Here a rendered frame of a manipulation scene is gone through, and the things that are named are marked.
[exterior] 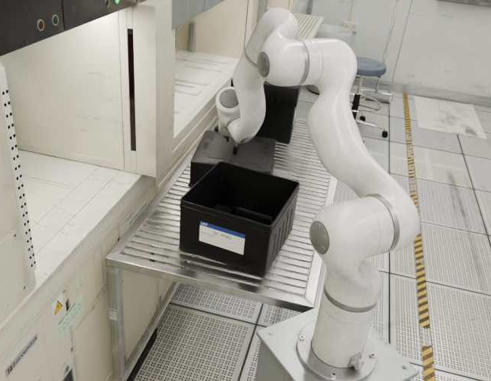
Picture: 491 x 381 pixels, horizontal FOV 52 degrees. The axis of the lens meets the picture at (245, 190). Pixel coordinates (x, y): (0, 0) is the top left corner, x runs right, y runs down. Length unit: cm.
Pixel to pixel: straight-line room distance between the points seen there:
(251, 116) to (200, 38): 162
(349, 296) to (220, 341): 127
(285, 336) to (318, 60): 66
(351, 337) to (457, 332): 152
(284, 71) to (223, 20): 187
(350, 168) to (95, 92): 88
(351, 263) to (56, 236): 79
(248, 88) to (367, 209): 56
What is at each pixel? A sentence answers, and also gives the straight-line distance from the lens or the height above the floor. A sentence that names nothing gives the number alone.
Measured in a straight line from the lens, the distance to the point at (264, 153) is 187.
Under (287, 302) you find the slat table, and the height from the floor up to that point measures 76.
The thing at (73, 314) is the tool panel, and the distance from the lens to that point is 146.
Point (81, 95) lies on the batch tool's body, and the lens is 165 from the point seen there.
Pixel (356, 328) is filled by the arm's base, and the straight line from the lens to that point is 115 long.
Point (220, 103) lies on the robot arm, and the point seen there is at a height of 115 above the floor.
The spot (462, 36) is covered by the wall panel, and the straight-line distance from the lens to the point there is 559.
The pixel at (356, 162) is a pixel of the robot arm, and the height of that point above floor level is 124.
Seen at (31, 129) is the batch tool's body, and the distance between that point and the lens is 180.
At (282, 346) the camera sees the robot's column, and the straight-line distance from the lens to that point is 126.
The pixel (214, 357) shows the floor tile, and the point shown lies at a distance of 222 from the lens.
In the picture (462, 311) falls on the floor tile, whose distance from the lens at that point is 278.
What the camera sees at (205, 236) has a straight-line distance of 143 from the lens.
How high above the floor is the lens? 168
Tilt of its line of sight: 31 degrees down
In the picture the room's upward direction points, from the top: 6 degrees clockwise
